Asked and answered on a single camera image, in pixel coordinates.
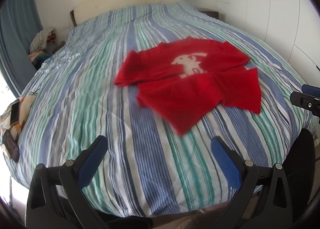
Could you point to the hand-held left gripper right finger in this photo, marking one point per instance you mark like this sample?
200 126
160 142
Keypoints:
225 161

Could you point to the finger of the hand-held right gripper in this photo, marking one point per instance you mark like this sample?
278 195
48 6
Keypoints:
311 88
305 101

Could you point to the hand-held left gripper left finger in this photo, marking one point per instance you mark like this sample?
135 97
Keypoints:
93 158

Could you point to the red knit sweater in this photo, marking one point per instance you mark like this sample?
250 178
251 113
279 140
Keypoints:
190 93

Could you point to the pile of clothes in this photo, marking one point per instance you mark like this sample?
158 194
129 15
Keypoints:
41 41

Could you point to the dark cloth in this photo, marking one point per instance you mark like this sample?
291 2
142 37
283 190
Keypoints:
302 158

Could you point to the striped bed cover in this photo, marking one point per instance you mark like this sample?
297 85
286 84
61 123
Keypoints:
75 93

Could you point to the dark wallet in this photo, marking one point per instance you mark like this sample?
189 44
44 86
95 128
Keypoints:
11 145

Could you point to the patterned cloth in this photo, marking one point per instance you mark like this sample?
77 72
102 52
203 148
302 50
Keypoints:
25 108

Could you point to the white wardrobe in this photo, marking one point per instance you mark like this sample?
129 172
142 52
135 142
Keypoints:
275 6

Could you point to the smartphone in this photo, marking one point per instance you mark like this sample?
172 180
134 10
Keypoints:
15 112

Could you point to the dark wooden nightstand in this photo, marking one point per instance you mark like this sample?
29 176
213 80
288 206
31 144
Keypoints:
211 14

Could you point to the blue curtain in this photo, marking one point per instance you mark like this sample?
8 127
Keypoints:
17 31

